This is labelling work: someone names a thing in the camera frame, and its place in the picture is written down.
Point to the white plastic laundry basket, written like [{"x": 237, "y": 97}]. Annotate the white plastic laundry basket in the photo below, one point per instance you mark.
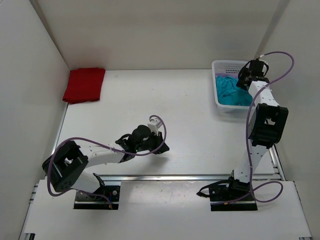
[{"x": 227, "y": 68}]

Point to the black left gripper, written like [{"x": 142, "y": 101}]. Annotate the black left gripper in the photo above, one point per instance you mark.
[{"x": 158, "y": 137}]

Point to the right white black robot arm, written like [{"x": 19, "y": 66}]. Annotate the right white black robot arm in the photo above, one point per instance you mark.
[{"x": 265, "y": 123}]

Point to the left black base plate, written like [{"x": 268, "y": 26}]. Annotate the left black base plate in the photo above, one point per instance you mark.
[{"x": 110, "y": 201}]

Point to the aluminium frame rail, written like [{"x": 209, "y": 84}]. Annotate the aluminium frame rail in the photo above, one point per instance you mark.
[{"x": 201, "y": 177}]

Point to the red t shirt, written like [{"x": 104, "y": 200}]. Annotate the red t shirt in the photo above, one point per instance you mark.
[{"x": 84, "y": 85}]

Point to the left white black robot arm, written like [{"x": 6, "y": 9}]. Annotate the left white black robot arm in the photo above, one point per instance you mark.
[{"x": 66, "y": 167}]

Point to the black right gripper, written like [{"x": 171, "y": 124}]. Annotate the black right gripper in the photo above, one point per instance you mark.
[{"x": 246, "y": 75}]

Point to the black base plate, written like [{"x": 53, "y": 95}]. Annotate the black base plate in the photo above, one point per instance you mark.
[
  {"x": 110, "y": 201},
  {"x": 228, "y": 195}
]

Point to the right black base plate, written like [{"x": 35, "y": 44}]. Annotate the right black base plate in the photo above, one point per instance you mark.
[{"x": 228, "y": 195}]

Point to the teal t shirt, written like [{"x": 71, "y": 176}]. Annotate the teal t shirt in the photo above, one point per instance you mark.
[{"x": 228, "y": 93}]

